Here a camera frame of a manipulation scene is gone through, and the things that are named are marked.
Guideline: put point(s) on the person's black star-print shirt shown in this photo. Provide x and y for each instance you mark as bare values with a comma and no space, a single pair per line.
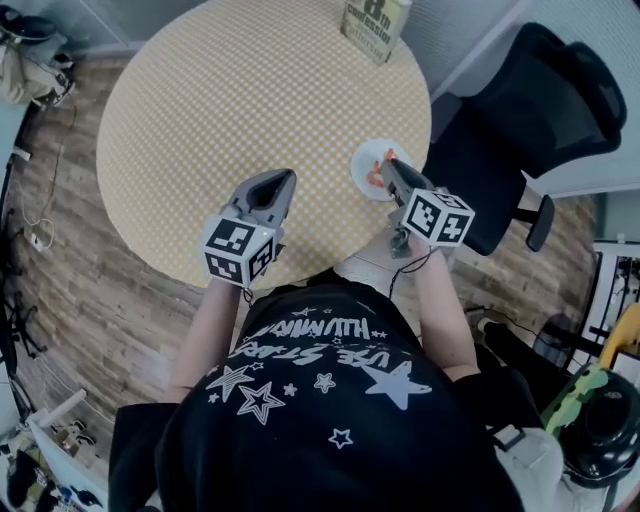
325,460

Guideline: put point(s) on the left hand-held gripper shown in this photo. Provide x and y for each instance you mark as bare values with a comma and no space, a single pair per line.
235,250

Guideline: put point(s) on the white desk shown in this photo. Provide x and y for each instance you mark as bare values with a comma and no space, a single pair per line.
62,407

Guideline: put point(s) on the round table with yellow cloth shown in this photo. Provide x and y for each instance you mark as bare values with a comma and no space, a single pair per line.
225,110

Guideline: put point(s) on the black office chair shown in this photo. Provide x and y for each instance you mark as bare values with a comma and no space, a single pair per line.
525,100

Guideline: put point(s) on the white plate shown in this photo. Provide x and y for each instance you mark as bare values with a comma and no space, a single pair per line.
365,155

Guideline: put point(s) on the white shoulder bag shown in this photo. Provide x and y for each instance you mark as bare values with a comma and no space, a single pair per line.
535,465

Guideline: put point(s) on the white power adapter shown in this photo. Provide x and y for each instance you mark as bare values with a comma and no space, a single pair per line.
39,241

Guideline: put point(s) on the yellow board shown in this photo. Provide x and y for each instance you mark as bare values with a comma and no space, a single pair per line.
625,330

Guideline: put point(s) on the black metal shelf rack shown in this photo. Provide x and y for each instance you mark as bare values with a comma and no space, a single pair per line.
615,280

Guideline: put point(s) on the beige cloth bag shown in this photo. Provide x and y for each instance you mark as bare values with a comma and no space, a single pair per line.
25,75

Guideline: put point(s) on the upright paperback book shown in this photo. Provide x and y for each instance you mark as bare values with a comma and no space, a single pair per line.
372,30

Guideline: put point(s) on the person's left forearm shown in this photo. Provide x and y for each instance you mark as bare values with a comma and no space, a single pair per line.
205,340

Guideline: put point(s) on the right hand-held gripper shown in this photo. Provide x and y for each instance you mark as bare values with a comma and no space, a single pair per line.
435,217

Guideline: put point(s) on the person's right forearm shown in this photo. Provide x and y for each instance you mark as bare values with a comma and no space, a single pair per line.
442,310

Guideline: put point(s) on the black metal stand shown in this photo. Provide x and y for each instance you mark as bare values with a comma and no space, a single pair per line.
4,300

